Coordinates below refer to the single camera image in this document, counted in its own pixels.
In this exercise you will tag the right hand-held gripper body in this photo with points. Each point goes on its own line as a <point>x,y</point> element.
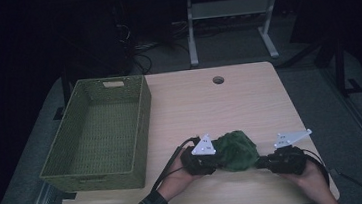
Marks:
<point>288,162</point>

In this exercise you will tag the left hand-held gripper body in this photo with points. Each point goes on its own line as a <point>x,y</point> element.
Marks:
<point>198,164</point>

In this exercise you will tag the green fuzzy cloth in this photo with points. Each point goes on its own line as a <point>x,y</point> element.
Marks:
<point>237,152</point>

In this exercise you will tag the person's left hand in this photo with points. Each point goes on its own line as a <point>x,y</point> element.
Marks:
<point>176,179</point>

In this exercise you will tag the person's right hand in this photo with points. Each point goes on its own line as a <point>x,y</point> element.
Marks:
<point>314,186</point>

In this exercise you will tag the green woven basket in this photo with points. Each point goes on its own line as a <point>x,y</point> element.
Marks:
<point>105,132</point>

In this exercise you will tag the dark metal stand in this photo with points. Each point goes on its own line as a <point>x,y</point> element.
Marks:
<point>339,66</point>

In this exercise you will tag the white metal stand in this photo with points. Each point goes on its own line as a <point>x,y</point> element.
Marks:
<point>226,7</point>

